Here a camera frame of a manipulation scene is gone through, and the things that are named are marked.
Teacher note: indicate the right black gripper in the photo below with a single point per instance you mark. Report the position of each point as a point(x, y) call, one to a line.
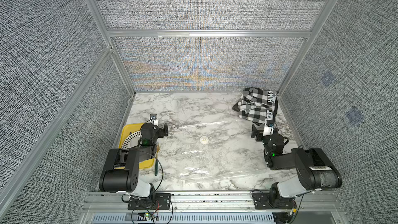
point(259, 134)

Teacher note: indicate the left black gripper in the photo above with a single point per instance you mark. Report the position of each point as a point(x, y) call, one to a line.
point(160, 130)

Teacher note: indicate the black white plaid shirt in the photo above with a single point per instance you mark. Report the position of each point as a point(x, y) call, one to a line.
point(258, 106)

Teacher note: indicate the clear plastic vacuum bag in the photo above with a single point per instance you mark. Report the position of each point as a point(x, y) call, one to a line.
point(231, 159)

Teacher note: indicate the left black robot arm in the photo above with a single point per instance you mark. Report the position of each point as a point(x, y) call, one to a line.
point(121, 169)

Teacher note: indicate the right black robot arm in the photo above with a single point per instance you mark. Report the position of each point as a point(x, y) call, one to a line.
point(314, 170)

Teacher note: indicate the white vacuum bag valve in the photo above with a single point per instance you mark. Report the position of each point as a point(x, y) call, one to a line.
point(204, 140)

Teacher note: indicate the white patterned plate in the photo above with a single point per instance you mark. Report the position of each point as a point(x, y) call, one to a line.
point(131, 140)

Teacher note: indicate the yellow plastic tray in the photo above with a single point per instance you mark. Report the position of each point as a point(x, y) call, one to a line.
point(148, 144)

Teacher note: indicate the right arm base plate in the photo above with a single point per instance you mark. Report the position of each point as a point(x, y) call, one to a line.
point(264, 200)

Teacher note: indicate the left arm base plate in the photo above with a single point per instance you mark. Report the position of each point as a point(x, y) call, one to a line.
point(158, 201)

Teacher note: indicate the aluminium front rail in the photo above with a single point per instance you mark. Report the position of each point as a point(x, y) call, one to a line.
point(215, 201)

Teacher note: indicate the white slotted cable duct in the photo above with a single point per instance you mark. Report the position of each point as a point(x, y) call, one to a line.
point(185, 218)

